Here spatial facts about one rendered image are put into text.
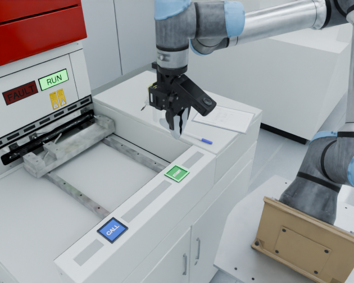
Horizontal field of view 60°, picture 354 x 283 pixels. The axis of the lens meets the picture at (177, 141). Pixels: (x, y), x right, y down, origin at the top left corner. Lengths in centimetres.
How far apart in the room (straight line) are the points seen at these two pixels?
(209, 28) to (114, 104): 69
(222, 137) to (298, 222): 41
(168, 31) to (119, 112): 64
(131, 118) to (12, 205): 51
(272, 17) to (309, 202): 49
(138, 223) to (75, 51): 73
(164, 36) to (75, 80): 67
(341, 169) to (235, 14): 43
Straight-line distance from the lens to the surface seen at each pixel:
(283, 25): 89
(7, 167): 126
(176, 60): 71
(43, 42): 113
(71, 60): 126
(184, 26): 68
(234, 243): 96
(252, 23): 86
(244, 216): 103
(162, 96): 76
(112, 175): 116
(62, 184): 113
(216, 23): 70
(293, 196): 91
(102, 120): 130
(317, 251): 86
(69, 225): 103
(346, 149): 80
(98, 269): 77
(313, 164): 90
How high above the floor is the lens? 160
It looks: 37 degrees down
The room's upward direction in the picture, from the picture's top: straight up
